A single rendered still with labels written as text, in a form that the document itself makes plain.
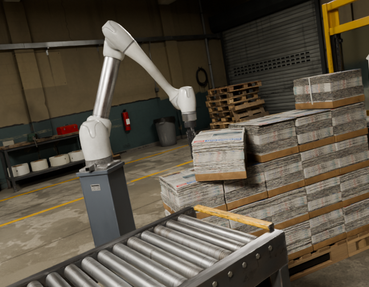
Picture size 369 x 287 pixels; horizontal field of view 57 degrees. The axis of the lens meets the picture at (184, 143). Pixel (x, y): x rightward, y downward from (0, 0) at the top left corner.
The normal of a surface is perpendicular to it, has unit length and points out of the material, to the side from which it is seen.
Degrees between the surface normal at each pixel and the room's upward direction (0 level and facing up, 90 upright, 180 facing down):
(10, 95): 90
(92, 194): 90
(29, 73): 90
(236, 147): 96
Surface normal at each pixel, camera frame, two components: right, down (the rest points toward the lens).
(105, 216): -0.30, 0.19
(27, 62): 0.61, 0.01
